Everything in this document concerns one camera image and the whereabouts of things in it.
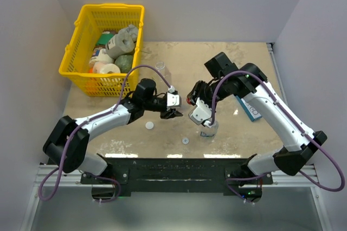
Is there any standing clear labelled bottle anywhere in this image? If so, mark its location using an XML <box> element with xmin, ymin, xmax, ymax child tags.
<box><xmin>200</xmin><ymin>120</ymin><xmax>219</xmax><ymax>141</ymax></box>

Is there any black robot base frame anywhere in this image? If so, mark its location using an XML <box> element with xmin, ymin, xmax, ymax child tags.
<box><xmin>81</xmin><ymin>158</ymin><xmax>273</xmax><ymax>202</ymax></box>

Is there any grey paper roll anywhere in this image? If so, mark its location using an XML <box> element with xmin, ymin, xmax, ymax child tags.
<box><xmin>105</xmin><ymin>24</ymin><xmax>139</xmax><ymax>59</ymax></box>

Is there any white tape roll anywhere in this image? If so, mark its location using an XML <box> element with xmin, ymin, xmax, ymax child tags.
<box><xmin>92</xmin><ymin>61</ymin><xmax>121</xmax><ymax>74</ymax></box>

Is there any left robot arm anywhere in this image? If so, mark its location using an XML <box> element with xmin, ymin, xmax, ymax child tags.
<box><xmin>43</xmin><ymin>79</ymin><xmax>182</xmax><ymax>183</ymax></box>

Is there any clear bottle lying near basket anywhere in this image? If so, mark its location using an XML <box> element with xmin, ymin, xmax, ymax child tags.
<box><xmin>155</xmin><ymin>61</ymin><xmax>171</xmax><ymax>84</ymax></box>

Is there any green round fruit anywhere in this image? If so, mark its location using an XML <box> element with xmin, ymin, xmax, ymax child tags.
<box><xmin>114</xmin><ymin>54</ymin><xmax>133</xmax><ymax>74</ymax></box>

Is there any purple cable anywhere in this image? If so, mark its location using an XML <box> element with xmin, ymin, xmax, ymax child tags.
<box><xmin>38</xmin><ymin>65</ymin><xmax>176</xmax><ymax>202</ymax></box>
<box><xmin>205</xmin><ymin>70</ymin><xmax>345</xmax><ymax>193</ymax></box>

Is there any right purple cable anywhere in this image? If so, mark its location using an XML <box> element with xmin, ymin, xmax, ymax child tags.
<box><xmin>205</xmin><ymin>70</ymin><xmax>345</xmax><ymax>193</ymax></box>

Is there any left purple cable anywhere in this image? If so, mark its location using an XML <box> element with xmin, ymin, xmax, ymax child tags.
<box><xmin>38</xmin><ymin>65</ymin><xmax>176</xmax><ymax>202</ymax></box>

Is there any clear white bottle cap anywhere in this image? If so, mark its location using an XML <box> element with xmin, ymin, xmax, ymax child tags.
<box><xmin>182</xmin><ymin>138</ymin><xmax>189</xmax><ymax>145</ymax></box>

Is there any green box in basket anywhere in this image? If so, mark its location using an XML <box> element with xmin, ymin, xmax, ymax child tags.
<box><xmin>97</xmin><ymin>31</ymin><xmax>115</xmax><ymax>45</ymax></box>

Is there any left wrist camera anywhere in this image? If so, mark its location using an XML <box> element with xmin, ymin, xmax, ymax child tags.
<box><xmin>166</xmin><ymin>92</ymin><xmax>182</xmax><ymax>109</ymax></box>

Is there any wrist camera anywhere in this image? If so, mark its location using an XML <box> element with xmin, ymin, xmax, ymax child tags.
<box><xmin>188</xmin><ymin>98</ymin><xmax>213</xmax><ymax>128</ymax></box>
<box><xmin>166</xmin><ymin>92</ymin><xmax>182</xmax><ymax>109</ymax></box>

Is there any cream labelled container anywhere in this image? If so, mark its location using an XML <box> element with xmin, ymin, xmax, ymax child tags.
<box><xmin>89</xmin><ymin>47</ymin><xmax>114</xmax><ymax>66</ymax></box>

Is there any yellow plastic basket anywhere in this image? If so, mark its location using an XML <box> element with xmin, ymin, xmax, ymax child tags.
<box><xmin>59</xmin><ymin>3</ymin><xmax>145</xmax><ymax>97</ymax></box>

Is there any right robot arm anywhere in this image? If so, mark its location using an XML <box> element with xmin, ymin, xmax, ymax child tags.
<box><xmin>187</xmin><ymin>52</ymin><xmax>327</xmax><ymax>184</ymax></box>

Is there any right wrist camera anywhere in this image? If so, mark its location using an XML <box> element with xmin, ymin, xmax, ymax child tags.
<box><xmin>188</xmin><ymin>98</ymin><xmax>213</xmax><ymax>128</ymax></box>

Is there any blue white toothpaste box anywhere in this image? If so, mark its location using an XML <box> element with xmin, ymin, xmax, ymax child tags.
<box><xmin>236</xmin><ymin>97</ymin><xmax>262</xmax><ymax>122</ymax></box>

